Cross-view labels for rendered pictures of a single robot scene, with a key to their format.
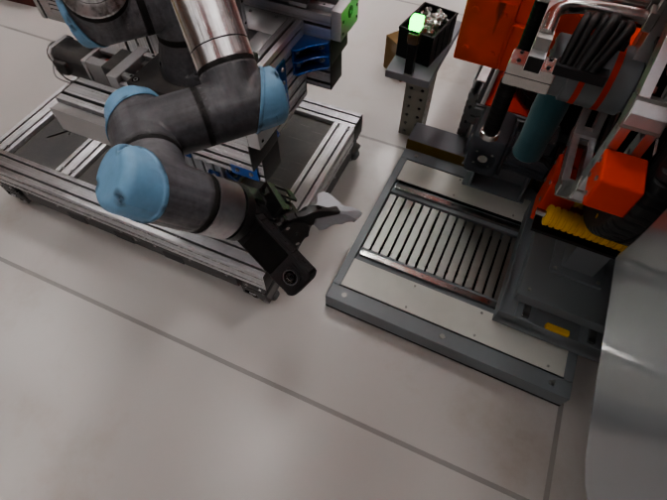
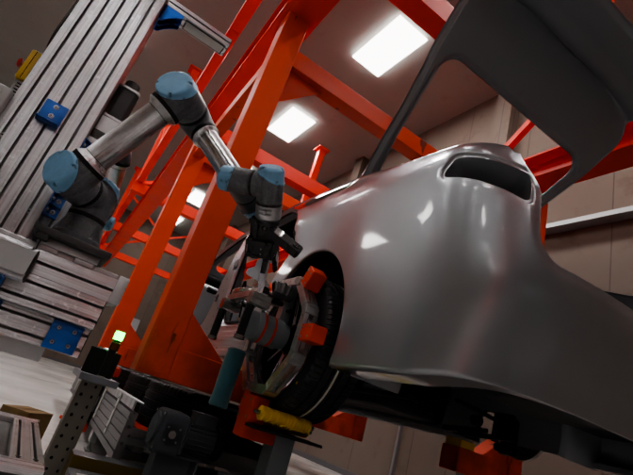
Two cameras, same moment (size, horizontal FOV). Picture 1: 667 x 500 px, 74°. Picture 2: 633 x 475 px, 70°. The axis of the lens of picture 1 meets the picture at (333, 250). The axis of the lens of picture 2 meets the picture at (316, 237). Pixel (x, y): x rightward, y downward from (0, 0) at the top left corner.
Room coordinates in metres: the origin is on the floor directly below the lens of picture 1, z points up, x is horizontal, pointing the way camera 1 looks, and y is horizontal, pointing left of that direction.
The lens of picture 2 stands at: (-0.52, 0.98, 0.52)
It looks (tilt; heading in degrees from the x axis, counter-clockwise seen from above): 22 degrees up; 309
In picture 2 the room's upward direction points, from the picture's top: 18 degrees clockwise
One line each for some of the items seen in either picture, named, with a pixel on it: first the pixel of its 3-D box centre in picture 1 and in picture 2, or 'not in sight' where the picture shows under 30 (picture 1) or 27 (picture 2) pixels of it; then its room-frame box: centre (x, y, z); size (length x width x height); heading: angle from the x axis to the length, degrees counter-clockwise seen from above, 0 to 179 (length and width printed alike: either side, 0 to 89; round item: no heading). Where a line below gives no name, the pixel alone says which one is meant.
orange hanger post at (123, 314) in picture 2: not in sight; (159, 233); (3.21, -1.34, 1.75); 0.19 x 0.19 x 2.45; 65
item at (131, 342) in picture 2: not in sight; (149, 352); (3.05, -1.66, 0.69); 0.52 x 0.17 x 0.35; 65
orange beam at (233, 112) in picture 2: not in sight; (230, 115); (2.33, -0.94, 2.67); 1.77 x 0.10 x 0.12; 155
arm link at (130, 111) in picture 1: (156, 130); (239, 183); (0.42, 0.22, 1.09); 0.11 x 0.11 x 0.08; 25
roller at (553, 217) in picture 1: (593, 229); (284, 419); (0.68, -0.68, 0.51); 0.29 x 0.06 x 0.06; 65
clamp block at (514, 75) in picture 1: (530, 70); (259, 300); (0.77, -0.39, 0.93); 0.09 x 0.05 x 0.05; 65
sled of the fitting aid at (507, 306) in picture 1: (565, 276); not in sight; (0.76, -0.80, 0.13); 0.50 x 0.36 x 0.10; 155
